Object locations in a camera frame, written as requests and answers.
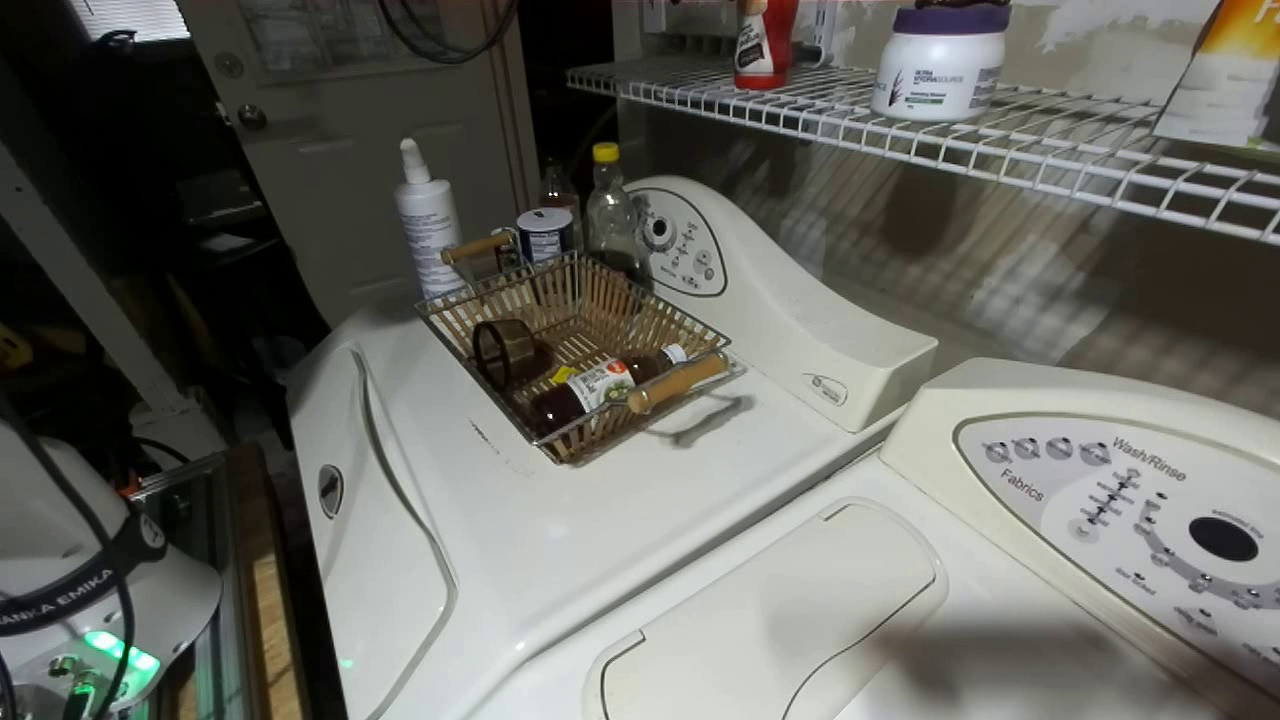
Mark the red can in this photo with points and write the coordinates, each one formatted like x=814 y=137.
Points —
x=762 y=44

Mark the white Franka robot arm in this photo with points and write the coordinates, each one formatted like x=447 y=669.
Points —
x=54 y=535

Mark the brown bottle with white cap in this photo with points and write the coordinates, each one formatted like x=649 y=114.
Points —
x=663 y=361

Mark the brown bottle with white label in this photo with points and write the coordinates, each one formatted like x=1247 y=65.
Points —
x=585 y=388

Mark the clear bottle with yellow cap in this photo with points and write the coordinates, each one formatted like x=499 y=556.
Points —
x=619 y=222

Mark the amber bottle with black cap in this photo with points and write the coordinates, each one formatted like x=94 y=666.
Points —
x=558 y=184

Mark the tall white plastic bottle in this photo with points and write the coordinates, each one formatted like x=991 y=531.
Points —
x=428 y=232

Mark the dark round jar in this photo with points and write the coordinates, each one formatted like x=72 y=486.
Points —
x=504 y=354

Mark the blue and white canister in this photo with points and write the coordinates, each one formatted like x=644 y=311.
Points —
x=545 y=239

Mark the white washing machine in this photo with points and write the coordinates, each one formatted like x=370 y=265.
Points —
x=535 y=535

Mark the white panel door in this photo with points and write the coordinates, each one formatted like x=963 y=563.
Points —
x=347 y=172

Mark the white dryer machine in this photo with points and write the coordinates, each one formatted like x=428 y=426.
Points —
x=963 y=563

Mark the white jar with purple lid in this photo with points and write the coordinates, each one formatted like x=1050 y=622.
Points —
x=936 y=65

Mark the wooden platform board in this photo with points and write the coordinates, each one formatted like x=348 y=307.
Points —
x=274 y=643

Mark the dark storage shelf unit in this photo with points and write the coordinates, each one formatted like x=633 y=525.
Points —
x=80 y=292

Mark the amber jar on shelf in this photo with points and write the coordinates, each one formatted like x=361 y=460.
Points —
x=1224 y=74

